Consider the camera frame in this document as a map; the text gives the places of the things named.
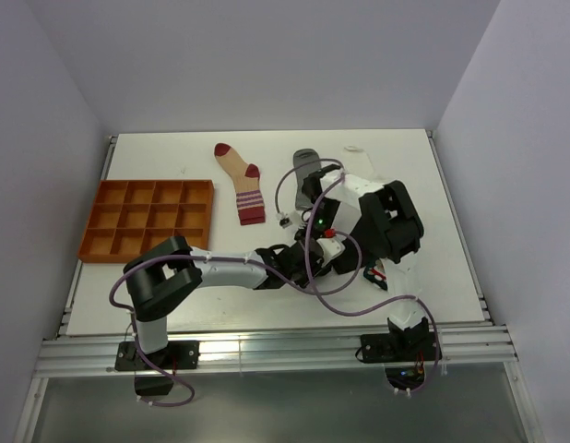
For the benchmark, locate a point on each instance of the teal christmas sock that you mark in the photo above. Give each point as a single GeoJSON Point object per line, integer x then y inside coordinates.
{"type": "Point", "coordinates": [374, 272]}

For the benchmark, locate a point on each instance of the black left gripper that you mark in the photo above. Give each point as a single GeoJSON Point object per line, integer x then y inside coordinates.
{"type": "Point", "coordinates": [317, 269]}

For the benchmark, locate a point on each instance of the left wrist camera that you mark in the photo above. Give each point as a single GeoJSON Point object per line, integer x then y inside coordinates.
{"type": "Point", "coordinates": [331, 246]}

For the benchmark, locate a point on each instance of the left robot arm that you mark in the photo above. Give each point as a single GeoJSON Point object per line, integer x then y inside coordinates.
{"type": "Point", "coordinates": [161, 279]}

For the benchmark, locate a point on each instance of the beige red striped sock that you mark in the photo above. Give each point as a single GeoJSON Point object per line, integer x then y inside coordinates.
{"type": "Point", "coordinates": [246, 183]}

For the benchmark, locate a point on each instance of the aluminium table frame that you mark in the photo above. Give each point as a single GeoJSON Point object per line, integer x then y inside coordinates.
{"type": "Point", "coordinates": [285, 385]}

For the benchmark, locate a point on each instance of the orange compartment tray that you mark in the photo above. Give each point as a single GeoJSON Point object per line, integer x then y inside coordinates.
{"type": "Point", "coordinates": [129, 217]}

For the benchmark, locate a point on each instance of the grey sock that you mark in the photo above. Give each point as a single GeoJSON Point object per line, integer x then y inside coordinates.
{"type": "Point", "coordinates": [305, 162]}

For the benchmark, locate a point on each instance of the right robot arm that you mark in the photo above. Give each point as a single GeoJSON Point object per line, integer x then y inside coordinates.
{"type": "Point", "coordinates": [339, 200]}

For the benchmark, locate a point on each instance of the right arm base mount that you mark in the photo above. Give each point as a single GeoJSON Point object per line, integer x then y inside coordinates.
{"type": "Point", "coordinates": [405, 360]}

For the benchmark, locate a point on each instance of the black sock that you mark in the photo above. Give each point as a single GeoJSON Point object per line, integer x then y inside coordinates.
{"type": "Point", "coordinates": [348, 260]}

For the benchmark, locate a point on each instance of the white sock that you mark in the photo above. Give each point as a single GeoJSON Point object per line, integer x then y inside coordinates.
{"type": "Point", "coordinates": [357, 161]}

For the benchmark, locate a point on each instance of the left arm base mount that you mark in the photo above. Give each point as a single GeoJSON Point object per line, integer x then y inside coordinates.
{"type": "Point", "coordinates": [177, 355]}

